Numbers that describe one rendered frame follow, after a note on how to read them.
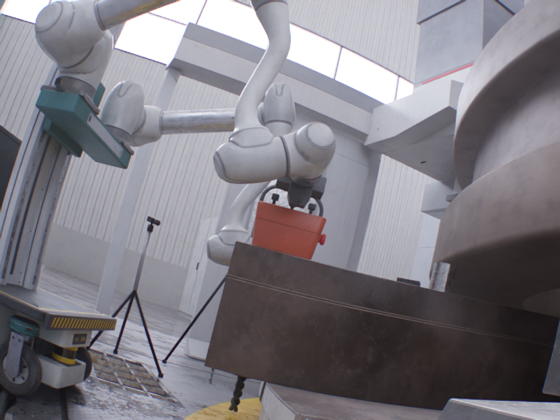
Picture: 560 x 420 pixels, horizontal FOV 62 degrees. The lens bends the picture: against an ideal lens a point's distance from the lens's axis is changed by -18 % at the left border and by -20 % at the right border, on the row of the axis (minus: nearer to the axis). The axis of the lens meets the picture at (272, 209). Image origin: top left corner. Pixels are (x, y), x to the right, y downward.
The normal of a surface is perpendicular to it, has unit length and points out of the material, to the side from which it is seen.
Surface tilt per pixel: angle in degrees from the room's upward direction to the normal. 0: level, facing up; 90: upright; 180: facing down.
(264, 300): 90
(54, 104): 90
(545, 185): 90
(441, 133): 90
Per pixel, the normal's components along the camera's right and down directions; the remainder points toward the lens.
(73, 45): 0.30, 0.90
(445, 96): -0.88, -0.30
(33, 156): 0.97, 0.24
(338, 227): 0.40, -0.07
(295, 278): 0.07, -0.18
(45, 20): -0.24, -0.21
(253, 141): 0.08, -0.42
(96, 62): 0.91, 0.29
